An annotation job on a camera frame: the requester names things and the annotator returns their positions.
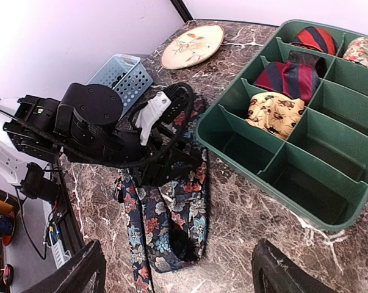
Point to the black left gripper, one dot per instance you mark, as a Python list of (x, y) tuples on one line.
[(169, 153)]

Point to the red navy striped rolled tie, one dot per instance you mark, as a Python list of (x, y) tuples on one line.
[(316, 39)]

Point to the white power strip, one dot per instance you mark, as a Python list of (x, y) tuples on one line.
[(12, 167)]

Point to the dark floral necktie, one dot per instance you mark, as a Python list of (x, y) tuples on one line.
[(167, 225)]

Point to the yellow patterned rolled tie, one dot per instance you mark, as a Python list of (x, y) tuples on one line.
[(275, 113)]

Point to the black white patterned tie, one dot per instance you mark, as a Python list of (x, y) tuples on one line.
[(118, 79)]

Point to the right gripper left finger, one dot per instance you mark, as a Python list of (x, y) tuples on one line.
[(84, 272)]

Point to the round bird-pattern plate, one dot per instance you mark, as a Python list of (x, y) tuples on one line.
[(193, 47)]

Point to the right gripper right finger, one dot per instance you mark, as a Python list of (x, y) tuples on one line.
[(273, 271)]

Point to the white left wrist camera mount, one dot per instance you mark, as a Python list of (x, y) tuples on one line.
[(150, 114)]

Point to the maroon navy striped rolled tie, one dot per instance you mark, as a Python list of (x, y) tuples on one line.
[(294, 80)]

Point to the floral cream rolled tie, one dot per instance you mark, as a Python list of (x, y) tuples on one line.
[(357, 52)]

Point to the light blue plastic basket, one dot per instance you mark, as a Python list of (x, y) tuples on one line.
[(135, 83)]

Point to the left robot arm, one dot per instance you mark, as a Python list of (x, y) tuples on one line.
[(83, 125)]

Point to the orange blue spool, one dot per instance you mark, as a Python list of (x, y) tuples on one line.
[(7, 222)]

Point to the green compartment organizer tray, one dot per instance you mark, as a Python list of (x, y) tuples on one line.
[(320, 172)]

